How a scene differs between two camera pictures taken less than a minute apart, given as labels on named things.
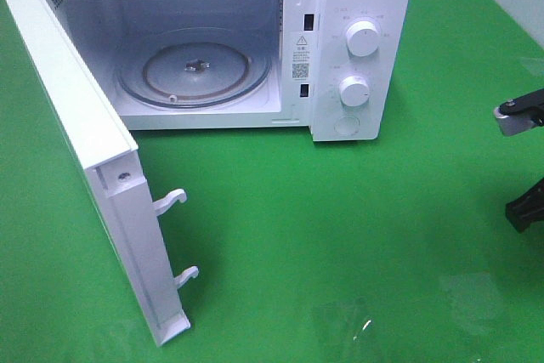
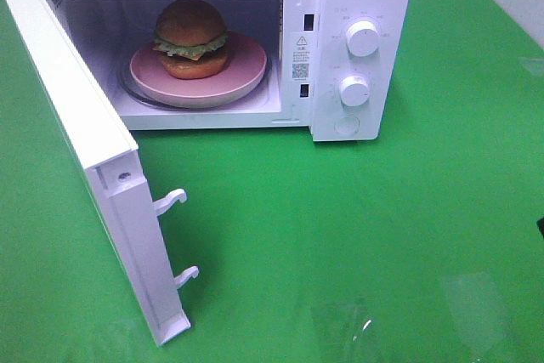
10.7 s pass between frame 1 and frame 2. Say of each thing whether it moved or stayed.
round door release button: stayed
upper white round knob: stayed
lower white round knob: stayed
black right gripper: moved
